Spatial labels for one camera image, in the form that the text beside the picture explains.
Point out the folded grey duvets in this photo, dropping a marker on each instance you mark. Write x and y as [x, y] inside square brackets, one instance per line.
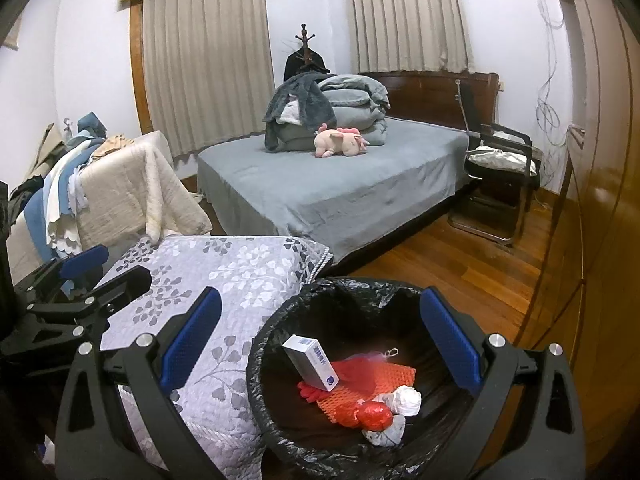
[360, 105]

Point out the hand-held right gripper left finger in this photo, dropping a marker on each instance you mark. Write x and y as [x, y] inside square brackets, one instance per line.
[192, 335]

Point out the dark wooden headboard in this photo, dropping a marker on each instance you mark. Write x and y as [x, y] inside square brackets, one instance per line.
[430, 95]

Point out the tan crumpled cloth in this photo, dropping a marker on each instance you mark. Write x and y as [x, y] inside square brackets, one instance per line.
[112, 145]

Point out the bin with black liner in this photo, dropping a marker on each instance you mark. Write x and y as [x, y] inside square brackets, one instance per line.
[310, 435]

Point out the dark grey fleece blanket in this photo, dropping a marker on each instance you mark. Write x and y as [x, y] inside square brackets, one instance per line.
[300, 100]

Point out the pink plush toy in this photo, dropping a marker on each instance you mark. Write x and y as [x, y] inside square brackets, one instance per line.
[340, 142]

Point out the red plastic ball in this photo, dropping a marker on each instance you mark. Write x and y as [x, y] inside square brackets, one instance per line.
[375, 416]

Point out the olive cloth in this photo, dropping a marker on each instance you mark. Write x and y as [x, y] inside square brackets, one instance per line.
[47, 150]

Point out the white tissue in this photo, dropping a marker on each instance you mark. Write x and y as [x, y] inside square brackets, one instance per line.
[405, 401]

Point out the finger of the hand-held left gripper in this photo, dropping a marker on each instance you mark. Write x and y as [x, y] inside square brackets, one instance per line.
[100, 300]
[82, 260]

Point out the dark blue cloth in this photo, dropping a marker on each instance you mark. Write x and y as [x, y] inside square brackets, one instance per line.
[90, 125]

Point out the wide beige curtain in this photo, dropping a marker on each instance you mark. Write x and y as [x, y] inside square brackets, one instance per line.
[205, 65]

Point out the orange foam net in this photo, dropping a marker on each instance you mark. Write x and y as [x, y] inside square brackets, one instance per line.
[395, 375]

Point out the narrow beige curtain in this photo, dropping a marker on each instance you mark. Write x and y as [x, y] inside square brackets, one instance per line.
[410, 15]

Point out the wall picture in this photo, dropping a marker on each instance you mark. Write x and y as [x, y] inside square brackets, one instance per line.
[11, 35]

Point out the white chair cushion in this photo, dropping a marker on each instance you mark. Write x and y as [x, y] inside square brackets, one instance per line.
[500, 159]

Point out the red mesh bag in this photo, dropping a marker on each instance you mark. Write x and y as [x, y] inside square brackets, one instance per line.
[365, 367]

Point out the white blue medicine box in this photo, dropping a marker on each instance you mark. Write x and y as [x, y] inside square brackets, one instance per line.
[312, 362]

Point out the blue white scalloped blankets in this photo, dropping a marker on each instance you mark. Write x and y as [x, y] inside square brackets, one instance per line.
[55, 195]

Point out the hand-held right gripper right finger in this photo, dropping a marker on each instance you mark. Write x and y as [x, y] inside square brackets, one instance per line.
[452, 340]

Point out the black coat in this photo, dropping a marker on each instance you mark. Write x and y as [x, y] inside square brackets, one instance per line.
[300, 67]

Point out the black metal chair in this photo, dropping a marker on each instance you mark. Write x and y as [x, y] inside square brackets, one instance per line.
[500, 210]

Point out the wooden wardrobe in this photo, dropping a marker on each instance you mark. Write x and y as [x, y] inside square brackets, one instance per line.
[600, 160]

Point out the bed with grey sheet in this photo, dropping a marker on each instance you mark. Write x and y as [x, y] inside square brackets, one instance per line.
[340, 195]

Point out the grey floral quilt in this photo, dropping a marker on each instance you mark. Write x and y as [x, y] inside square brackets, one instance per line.
[235, 270]

